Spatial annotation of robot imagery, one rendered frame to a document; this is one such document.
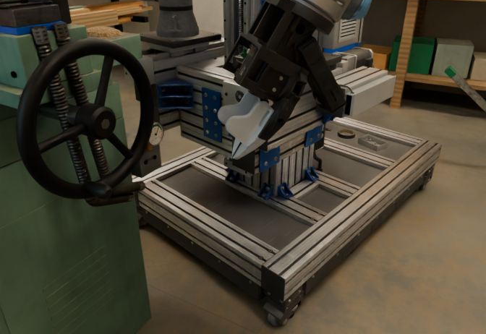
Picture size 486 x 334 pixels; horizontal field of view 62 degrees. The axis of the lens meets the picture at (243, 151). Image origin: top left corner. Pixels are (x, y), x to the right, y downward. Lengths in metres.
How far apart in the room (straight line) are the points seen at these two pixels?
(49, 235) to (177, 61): 0.74
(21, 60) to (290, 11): 0.47
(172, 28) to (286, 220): 0.79
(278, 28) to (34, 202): 0.67
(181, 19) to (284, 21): 0.99
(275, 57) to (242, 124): 0.10
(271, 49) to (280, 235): 1.00
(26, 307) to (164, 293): 0.59
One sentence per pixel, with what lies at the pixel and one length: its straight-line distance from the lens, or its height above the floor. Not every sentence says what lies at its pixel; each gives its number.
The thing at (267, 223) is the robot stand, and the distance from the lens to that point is 1.48.
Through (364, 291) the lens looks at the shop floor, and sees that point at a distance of 1.58.
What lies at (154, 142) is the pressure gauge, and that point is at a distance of 1.08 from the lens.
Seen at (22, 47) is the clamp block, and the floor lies 0.94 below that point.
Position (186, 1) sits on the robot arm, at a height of 0.93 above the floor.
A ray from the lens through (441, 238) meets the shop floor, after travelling 1.93.
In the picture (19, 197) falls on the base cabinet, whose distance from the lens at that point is 0.95.
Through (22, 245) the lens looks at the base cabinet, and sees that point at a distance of 0.99.
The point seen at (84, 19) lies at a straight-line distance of 1.17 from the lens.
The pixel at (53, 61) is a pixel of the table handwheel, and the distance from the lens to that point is 0.70.
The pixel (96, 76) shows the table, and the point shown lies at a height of 0.86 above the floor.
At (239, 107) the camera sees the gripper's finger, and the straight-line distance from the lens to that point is 0.55.
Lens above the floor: 1.08
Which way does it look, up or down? 26 degrees down
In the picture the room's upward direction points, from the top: straight up
